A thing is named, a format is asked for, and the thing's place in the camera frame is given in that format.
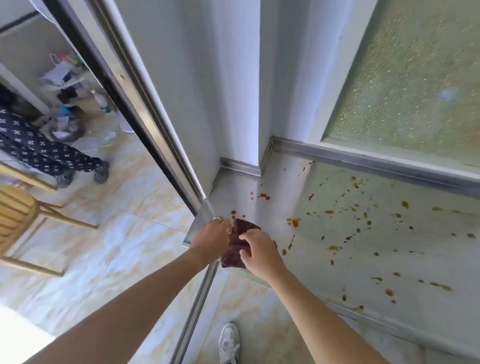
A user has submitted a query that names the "person's right hand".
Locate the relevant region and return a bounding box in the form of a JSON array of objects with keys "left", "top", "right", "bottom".
[{"left": 239, "top": 229, "right": 288, "bottom": 281}]

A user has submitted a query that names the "person's left hand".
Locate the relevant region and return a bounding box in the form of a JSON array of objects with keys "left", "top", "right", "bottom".
[{"left": 190, "top": 217, "right": 233, "bottom": 263}]

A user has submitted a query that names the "dark red cleaning cloth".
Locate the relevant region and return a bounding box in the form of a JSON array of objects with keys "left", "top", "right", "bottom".
[{"left": 220, "top": 218, "right": 278, "bottom": 269}]

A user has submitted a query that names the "person's right forearm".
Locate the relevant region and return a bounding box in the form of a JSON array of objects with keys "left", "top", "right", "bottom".
[{"left": 260, "top": 268, "right": 380, "bottom": 364}]

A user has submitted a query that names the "person's left forearm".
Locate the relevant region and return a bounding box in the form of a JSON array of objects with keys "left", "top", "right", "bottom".
[{"left": 22, "top": 248, "right": 211, "bottom": 364}]

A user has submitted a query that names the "metal floor door track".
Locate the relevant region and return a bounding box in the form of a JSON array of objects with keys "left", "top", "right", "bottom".
[{"left": 169, "top": 260, "right": 220, "bottom": 364}]

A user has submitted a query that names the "white sneaker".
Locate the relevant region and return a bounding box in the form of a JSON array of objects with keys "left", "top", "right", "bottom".
[{"left": 218, "top": 321, "right": 242, "bottom": 364}]

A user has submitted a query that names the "clear plastic container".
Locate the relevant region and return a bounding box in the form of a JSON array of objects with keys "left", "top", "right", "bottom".
[{"left": 94, "top": 123, "right": 121, "bottom": 148}]

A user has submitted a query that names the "clear plastic bottle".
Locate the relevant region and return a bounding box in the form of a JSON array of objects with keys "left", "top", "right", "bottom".
[{"left": 90, "top": 89, "right": 113, "bottom": 114}]

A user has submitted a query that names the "grey waste bin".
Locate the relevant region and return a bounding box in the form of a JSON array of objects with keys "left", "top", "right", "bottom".
[{"left": 48, "top": 114, "right": 86, "bottom": 143}]

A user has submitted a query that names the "wooden chair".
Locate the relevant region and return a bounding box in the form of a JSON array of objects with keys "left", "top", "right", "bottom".
[{"left": 0, "top": 161, "right": 99, "bottom": 278}]

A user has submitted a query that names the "white paper bag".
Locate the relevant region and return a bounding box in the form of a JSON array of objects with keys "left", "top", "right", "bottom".
[{"left": 40, "top": 52, "right": 77, "bottom": 88}]

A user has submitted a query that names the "frosted glass window pane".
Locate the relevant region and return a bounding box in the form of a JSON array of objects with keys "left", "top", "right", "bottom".
[{"left": 322, "top": 0, "right": 480, "bottom": 166}]

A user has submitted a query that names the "metal window rail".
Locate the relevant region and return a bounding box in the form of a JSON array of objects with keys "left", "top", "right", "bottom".
[{"left": 258, "top": 136, "right": 480, "bottom": 200}]

